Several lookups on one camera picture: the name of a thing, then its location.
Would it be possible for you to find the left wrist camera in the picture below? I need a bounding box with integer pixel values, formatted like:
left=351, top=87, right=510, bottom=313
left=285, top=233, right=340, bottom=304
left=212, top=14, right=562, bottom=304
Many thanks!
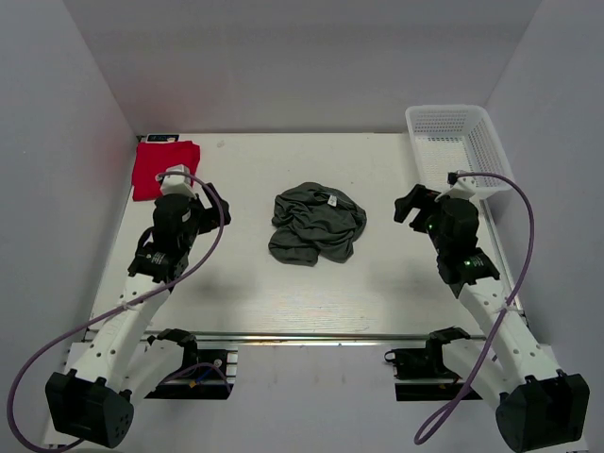
left=157, top=164, right=194, bottom=197

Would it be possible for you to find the folded red t-shirt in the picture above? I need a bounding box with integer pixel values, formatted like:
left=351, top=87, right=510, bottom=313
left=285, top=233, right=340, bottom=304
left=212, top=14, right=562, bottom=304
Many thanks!
left=131, top=141, right=201, bottom=202

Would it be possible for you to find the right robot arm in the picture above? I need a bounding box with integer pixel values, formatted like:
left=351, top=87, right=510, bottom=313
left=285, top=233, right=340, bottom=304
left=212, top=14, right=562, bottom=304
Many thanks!
left=394, top=184, right=590, bottom=452

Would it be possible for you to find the blue label sticker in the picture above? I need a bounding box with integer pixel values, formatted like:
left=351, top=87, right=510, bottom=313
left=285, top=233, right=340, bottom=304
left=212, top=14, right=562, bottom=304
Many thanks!
left=145, top=134, right=179, bottom=143

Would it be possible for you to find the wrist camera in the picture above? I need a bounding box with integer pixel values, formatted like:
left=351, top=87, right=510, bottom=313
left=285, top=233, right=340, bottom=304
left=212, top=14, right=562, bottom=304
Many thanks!
left=157, top=164, right=194, bottom=197
left=435, top=172, right=477, bottom=202

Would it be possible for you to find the white plastic basket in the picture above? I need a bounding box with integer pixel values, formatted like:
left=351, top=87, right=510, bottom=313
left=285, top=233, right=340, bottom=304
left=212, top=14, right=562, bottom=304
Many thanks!
left=405, top=105, right=513, bottom=199

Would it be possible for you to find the grey t-shirt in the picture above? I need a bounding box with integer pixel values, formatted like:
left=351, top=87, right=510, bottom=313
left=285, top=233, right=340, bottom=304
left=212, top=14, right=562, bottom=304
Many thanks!
left=268, top=182, right=367, bottom=267

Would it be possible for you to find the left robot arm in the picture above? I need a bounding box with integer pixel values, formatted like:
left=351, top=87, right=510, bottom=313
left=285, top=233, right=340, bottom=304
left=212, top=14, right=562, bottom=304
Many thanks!
left=45, top=180, right=231, bottom=448

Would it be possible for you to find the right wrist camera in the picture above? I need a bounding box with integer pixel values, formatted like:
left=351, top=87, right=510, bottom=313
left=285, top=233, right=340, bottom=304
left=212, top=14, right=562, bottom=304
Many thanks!
left=435, top=172, right=477, bottom=202

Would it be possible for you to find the aluminium table edge rail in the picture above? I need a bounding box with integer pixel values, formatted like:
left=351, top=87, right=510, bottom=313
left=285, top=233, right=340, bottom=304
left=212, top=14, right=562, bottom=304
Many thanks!
left=84, top=332, right=487, bottom=344

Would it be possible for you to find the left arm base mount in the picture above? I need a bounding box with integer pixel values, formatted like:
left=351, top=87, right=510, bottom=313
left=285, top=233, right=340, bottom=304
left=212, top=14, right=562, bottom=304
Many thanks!
left=145, top=328, right=234, bottom=400

